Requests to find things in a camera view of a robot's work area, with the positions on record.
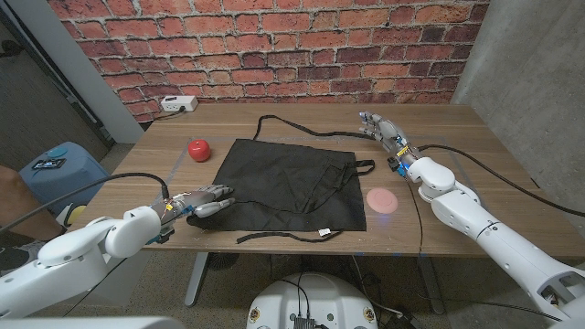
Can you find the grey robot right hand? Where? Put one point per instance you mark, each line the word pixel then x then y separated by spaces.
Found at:
pixel 390 134

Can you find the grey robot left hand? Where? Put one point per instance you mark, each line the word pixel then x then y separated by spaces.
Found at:
pixel 201 201

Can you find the black apron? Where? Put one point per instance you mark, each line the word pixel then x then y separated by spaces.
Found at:
pixel 283 183

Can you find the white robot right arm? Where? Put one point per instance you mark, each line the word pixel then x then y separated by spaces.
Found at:
pixel 503 242

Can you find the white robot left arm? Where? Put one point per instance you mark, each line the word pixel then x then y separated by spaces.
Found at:
pixel 77 260

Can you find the red ball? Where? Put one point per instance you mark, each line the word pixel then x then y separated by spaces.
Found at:
pixel 199 150

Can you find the black round floor fan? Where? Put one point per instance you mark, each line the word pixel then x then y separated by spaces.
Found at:
pixel 223 260

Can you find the pink round disc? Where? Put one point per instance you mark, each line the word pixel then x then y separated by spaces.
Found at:
pixel 382 200

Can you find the grey table leg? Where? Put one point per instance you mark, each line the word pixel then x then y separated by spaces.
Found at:
pixel 429 283
pixel 196 279

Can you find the white power strip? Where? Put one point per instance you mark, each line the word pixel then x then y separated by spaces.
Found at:
pixel 179 103

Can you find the yellow round object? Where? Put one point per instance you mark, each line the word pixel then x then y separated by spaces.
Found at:
pixel 75 214

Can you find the blue stool with phone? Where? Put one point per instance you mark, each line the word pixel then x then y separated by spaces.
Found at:
pixel 64 183

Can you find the brick print backdrop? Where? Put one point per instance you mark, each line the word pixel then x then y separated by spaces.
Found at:
pixel 274 45

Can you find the white robot torso base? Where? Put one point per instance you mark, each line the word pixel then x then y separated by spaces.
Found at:
pixel 311 301

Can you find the black device with screen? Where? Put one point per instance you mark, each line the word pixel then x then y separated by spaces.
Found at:
pixel 48 163

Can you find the white robot body rim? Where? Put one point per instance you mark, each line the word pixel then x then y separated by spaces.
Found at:
pixel 91 324

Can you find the person's bare leg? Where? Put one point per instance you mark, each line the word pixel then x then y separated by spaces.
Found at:
pixel 18 205

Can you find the grey and black shoe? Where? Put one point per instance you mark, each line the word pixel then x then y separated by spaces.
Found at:
pixel 13 258

